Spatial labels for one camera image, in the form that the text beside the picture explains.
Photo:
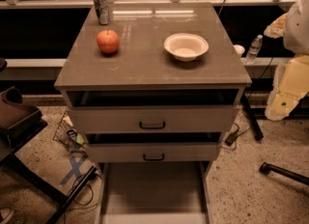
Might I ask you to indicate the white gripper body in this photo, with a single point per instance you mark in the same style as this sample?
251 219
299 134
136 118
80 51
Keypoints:
297 28

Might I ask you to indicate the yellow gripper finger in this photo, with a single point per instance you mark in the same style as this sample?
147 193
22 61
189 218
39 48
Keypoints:
277 28
290 86

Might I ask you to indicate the red apple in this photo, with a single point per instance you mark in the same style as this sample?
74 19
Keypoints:
108 41

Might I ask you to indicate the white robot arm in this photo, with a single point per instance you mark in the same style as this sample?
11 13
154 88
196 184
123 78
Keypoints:
291 80

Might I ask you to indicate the top grey drawer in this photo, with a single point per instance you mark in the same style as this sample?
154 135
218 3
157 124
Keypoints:
146 120

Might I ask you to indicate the grey drawer cabinet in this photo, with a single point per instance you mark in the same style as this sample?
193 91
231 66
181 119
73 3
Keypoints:
142 73

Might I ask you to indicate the open bottom grey drawer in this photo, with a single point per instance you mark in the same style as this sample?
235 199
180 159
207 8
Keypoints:
153 193

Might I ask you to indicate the middle grey drawer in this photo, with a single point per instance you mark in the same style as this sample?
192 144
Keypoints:
153 147

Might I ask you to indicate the clear plastic water bottle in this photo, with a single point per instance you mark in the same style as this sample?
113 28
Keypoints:
253 50

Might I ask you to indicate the small white cup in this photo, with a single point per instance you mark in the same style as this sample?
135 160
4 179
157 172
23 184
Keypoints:
239 49

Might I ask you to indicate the black table leg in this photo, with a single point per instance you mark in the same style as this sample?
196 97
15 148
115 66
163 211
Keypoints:
258 135

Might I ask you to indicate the black power adapter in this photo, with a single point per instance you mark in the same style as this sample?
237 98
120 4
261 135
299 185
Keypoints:
232 137

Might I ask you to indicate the black chair leg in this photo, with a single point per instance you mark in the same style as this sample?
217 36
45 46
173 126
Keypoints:
266 168

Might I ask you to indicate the white paper bowl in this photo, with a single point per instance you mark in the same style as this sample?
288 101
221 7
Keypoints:
186 47

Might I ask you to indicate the silver drink can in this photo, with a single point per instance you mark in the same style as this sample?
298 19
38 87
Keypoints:
102 11

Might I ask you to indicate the blue tape cross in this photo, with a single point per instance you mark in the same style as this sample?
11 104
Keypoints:
75 163

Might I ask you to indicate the white shoe tip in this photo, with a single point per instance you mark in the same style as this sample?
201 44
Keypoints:
6 215

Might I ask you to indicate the wire basket with items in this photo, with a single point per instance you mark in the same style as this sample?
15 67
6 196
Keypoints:
68 137

